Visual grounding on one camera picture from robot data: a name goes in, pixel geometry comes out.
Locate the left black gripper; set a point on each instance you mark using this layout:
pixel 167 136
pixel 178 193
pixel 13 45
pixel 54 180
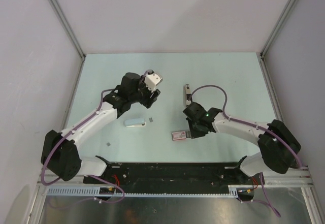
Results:
pixel 148 101

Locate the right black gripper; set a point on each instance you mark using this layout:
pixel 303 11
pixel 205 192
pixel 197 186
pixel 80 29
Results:
pixel 193 134

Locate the red staple box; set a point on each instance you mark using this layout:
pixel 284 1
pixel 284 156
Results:
pixel 180 135

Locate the black staple remover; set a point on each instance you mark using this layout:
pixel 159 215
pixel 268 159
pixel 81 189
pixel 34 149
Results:
pixel 187 92

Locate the light blue stapler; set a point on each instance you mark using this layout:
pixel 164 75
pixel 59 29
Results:
pixel 136 122

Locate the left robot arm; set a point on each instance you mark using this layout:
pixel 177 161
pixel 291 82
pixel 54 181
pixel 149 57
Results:
pixel 61 153

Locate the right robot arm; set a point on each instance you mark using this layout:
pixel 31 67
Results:
pixel 278 148

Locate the left aluminium frame post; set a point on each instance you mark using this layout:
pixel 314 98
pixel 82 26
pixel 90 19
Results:
pixel 57 8

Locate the aluminium frame post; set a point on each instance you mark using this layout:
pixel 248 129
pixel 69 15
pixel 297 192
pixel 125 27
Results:
pixel 284 16
pixel 57 8

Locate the right aluminium frame post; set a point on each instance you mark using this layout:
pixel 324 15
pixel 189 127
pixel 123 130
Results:
pixel 284 16

